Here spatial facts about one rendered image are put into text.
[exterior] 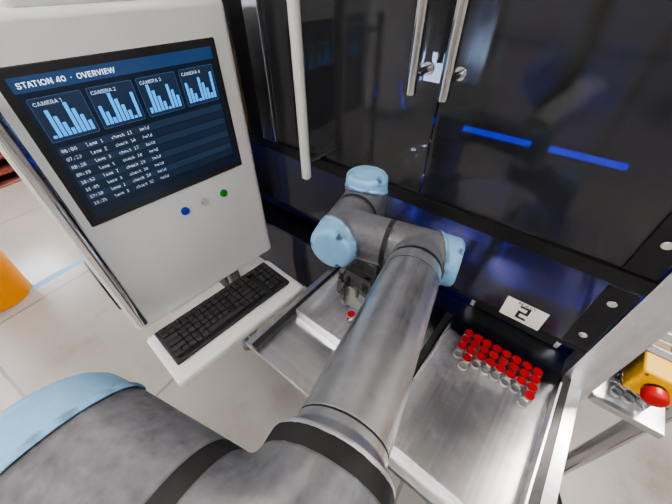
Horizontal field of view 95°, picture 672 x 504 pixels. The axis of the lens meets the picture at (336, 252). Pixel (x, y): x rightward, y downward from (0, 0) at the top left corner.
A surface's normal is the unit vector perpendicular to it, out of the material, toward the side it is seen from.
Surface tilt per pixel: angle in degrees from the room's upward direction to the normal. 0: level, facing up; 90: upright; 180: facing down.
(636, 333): 90
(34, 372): 0
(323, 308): 0
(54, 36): 90
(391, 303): 11
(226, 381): 0
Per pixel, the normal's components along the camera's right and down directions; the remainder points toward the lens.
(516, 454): 0.00, -0.73
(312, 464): 0.04, -0.86
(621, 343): -0.63, 0.53
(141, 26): 0.74, 0.45
